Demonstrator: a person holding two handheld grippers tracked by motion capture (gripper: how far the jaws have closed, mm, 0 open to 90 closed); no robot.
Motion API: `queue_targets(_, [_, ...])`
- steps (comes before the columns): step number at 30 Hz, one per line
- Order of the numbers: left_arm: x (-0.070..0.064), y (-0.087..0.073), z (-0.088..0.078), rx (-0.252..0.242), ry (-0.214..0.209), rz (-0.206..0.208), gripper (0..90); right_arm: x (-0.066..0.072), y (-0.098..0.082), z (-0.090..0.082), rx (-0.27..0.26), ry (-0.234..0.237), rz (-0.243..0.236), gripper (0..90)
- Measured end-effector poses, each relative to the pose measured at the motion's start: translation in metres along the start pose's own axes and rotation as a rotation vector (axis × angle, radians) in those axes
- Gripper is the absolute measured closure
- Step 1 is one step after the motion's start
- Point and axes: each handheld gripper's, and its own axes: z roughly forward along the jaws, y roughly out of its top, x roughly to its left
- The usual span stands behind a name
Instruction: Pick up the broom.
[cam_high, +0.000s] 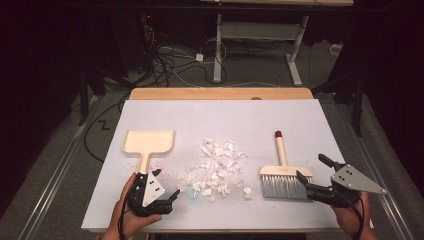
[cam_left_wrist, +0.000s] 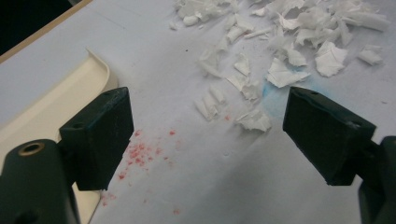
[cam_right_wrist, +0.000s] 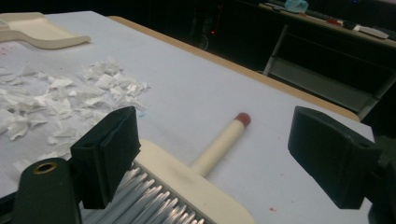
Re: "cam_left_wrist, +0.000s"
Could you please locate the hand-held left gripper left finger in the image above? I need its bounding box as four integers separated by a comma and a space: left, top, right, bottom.
59, 86, 135, 191

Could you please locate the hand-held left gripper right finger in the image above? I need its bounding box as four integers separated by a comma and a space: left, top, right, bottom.
282, 86, 378, 187

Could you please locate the cream plastic dustpan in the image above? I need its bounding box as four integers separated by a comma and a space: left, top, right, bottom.
0, 48, 120, 224

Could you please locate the pile of white paper scraps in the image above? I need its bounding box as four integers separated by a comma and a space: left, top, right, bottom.
168, 0, 392, 133

